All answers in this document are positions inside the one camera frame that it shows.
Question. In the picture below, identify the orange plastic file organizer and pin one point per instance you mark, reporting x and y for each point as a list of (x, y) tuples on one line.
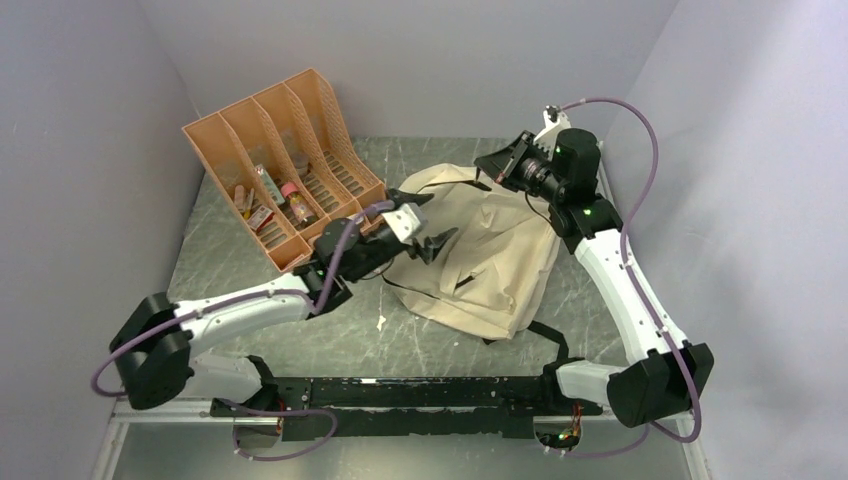
[(284, 162)]

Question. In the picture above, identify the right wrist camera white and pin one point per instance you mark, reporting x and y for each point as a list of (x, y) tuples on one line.
[(555, 121)]

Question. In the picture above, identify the green white card pack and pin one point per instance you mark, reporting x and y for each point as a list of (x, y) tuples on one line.
[(269, 184)]

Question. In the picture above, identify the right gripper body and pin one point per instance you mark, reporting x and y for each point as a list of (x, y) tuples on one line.
[(533, 172)]

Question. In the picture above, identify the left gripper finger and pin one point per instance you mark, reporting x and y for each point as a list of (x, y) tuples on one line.
[(429, 248), (398, 198)]

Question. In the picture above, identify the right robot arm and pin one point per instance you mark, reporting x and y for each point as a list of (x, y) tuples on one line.
[(666, 372)]

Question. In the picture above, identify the clear jar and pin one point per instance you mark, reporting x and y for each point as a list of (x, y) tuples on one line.
[(301, 163)]

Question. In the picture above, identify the beige canvas backpack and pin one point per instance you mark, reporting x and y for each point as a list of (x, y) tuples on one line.
[(488, 280)]

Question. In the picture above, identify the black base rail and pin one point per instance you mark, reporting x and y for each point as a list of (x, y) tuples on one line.
[(512, 406)]

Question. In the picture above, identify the pink-capped glitter bottle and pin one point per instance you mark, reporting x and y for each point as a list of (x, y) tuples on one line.
[(298, 204)]

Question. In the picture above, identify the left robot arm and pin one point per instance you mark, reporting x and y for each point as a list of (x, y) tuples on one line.
[(163, 350)]

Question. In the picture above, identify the red small box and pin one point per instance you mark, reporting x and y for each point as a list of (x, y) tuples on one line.
[(259, 217)]

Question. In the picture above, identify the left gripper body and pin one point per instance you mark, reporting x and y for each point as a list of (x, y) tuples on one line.
[(379, 251)]

